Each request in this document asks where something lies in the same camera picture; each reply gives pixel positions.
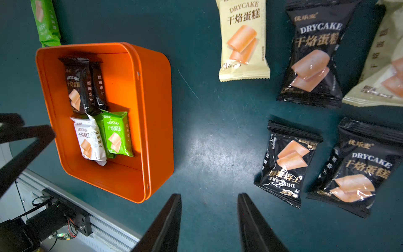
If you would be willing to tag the black cookie packet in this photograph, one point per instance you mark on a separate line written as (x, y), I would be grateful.
(319, 28)
(288, 155)
(79, 84)
(364, 158)
(98, 85)

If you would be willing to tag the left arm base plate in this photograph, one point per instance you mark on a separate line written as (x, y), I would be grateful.
(77, 219)

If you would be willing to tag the pale green cookie packet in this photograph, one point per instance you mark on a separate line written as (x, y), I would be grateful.
(381, 81)

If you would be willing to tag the yellow cookie packet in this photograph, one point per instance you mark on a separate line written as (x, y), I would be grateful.
(243, 33)

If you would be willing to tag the white cookie packet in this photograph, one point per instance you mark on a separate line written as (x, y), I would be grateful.
(90, 140)

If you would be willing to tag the orange storage box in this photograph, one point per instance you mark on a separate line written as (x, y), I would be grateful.
(138, 80)

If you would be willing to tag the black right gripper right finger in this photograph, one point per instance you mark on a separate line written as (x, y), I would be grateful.
(255, 233)

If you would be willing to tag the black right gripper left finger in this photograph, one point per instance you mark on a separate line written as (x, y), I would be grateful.
(163, 234)

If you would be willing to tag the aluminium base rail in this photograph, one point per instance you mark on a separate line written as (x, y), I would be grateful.
(108, 235)

